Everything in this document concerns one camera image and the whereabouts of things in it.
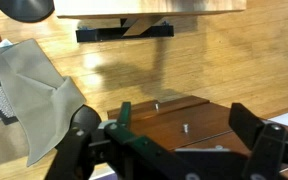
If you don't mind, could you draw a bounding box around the grey cloth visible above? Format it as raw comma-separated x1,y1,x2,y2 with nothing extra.
0,38,87,168

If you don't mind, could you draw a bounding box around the brown drawer holding black bag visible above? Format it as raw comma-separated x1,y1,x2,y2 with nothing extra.
130,102,252,151

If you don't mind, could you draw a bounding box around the black table base bar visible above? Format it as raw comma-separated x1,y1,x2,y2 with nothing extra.
75,22,175,44

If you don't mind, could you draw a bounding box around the brown drawer holding silver bag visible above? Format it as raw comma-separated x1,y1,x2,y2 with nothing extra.
107,95,212,121

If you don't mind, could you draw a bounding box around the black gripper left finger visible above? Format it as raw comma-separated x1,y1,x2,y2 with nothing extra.
43,101,198,180

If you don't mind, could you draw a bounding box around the black round disc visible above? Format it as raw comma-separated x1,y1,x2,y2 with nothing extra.
0,0,56,24

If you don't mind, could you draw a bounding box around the brown drawer with small knob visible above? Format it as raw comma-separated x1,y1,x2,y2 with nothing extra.
173,131,288,180

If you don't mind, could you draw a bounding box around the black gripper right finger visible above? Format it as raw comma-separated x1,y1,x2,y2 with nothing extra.
228,102,288,180

